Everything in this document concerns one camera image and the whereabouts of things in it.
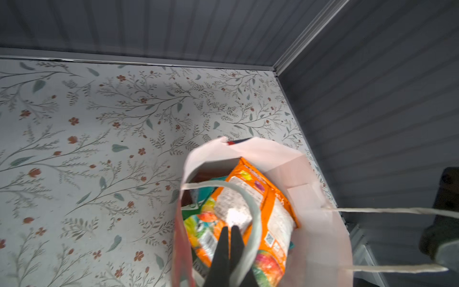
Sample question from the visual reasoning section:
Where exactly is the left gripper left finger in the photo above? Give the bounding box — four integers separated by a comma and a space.
203, 227, 230, 287

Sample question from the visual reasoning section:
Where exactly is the green yellow candy bag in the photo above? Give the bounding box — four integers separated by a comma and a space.
181, 187, 226, 265

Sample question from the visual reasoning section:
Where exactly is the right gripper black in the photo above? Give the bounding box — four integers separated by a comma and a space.
419, 167, 459, 272

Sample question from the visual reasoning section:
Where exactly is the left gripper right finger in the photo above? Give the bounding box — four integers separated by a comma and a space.
229, 226, 258, 287

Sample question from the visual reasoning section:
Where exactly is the pink Fox's candy bag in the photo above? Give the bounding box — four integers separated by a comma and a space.
185, 157, 299, 287

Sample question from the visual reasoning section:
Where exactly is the red paper gift bag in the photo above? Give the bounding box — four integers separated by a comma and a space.
171, 136, 459, 287

